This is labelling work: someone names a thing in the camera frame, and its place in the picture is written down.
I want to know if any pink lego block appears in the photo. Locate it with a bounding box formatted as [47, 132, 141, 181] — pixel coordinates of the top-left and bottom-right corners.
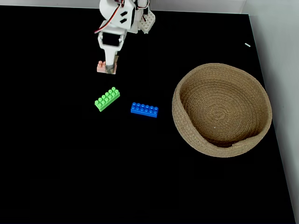
[96, 60, 117, 75]

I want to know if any green lego block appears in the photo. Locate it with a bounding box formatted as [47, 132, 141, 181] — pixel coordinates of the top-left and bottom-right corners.
[94, 86, 121, 112]

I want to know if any blue lego block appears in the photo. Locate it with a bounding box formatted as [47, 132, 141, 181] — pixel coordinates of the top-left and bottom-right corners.
[130, 102, 159, 119]

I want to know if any red servo cable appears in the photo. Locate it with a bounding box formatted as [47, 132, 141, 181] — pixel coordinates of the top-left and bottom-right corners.
[94, 0, 126, 35]

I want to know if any woven rope basket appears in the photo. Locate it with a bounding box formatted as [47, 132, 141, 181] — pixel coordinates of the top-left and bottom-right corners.
[171, 63, 273, 158]

